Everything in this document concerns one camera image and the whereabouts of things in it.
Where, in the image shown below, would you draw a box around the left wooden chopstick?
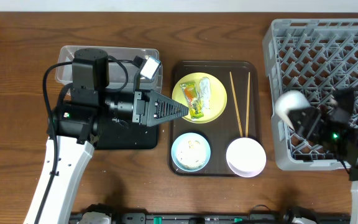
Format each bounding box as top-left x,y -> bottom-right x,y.
229,72 -> 244,138

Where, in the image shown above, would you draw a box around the white wrapper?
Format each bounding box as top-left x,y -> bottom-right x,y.
200,77 -> 211,110

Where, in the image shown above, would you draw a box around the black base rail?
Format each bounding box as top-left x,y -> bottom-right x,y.
68,204 -> 351,224

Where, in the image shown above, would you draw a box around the pink white bowl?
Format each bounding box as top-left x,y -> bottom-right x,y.
226,138 -> 267,178

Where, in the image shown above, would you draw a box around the right wooden chopstick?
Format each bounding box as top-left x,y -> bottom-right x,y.
246,72 -> 250,138

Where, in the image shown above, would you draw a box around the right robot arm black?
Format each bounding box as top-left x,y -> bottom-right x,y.
284,88 -> 358,223

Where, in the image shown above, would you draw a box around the white cup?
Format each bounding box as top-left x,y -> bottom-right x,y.
274,90 -> 310,129

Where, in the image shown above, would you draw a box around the rice leftovers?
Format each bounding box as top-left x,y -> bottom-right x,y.
175,140 -> 206,170

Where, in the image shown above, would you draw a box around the black tray bin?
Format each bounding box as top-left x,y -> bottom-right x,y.
71,94 -> 160,151

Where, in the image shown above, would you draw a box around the yellow plate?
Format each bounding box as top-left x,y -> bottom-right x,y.
172,72 -> 227,124

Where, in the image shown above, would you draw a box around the orange green snack wrapper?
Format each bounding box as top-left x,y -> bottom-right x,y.
180,81 -> 204,120

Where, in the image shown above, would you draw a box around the blue bowl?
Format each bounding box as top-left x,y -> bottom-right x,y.
170,133 -> 211,172

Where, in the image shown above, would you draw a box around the brown serving tray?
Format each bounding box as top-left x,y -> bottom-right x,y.
168,60 -> 262,177

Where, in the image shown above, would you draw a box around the wooden chopstick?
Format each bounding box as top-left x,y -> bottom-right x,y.
246,72 -> 250,138
229,72 -> 244,138

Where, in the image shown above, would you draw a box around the clear plastic bin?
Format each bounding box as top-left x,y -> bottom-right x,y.
55,45 -> 163,93

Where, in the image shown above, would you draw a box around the grey dishwasher rack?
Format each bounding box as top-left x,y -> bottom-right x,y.
262,18 -> 358,171

